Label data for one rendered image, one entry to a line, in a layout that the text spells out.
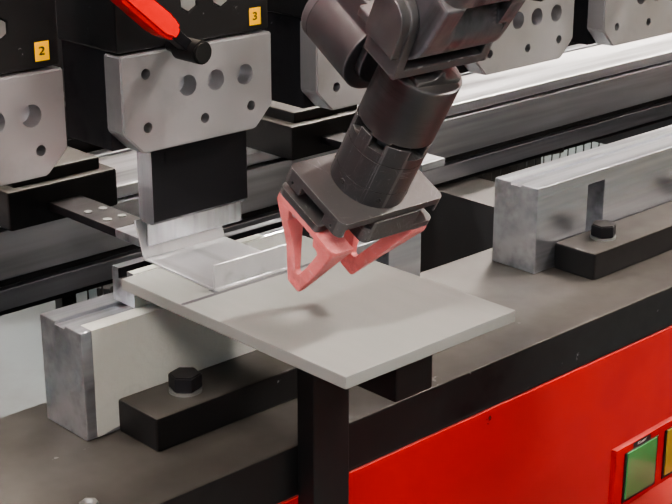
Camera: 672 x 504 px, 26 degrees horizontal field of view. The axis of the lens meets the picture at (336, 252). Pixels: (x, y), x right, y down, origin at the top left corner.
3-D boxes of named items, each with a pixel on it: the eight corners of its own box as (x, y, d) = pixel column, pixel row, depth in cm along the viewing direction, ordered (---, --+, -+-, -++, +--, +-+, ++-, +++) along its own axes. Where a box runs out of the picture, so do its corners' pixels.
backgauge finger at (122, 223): (105, 274, 123) (102, 218, 121) (-50, 206, 141) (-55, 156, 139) (216, 242, 131) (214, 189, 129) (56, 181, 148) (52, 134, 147)
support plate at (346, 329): (345, 390, 100) (345, 377, 100) (121, 290, 118) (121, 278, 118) (515, 322, 112) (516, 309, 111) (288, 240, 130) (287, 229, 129)
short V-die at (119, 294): (134, 308, 120) (133, 274, 119) (113, 298, 122) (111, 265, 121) (314, 252, 133) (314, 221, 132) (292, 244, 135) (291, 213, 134)
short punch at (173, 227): (155, 249, 120) (150, 137, 117) (140, 243, 122) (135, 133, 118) (248, 223, 127) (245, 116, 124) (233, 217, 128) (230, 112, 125)
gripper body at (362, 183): (279, 183, 103) (314, 103, 99) (381, 157, 110) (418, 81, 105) (334, 245, 101) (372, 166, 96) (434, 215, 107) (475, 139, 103)
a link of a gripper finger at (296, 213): (245, 261, 109) (285, 168, 103) (316, 240, 113) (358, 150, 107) (298, 325, 106) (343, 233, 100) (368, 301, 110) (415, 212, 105)
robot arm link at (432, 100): (421, 86, 94) (484, 79, 97) (363, 20, 97) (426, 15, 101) (382, 165, 98) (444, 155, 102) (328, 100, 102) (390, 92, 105)
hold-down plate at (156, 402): (158, 453, 116) (156, 419, 115) (118, 431, 120) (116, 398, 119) (418, 350, 135) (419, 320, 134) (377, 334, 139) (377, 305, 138)
